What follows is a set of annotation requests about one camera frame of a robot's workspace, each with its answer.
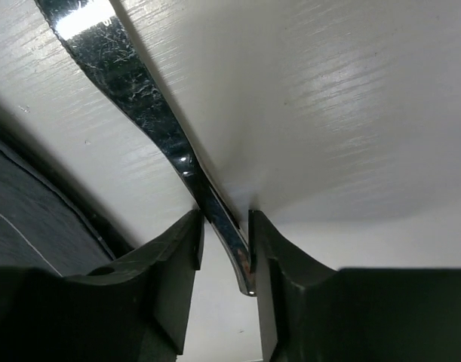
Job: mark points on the dark checked cloth placemat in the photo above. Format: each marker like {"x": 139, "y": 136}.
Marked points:
{"x": 41, "y": 228}

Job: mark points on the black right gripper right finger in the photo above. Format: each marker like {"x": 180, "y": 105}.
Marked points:
{"x": 310, "y": 312}

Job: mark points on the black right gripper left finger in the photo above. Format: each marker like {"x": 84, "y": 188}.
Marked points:
{"x": 134, "y": 309}

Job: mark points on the striped handled knife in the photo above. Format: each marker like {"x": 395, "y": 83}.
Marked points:
{"x": 100, "y": 44}

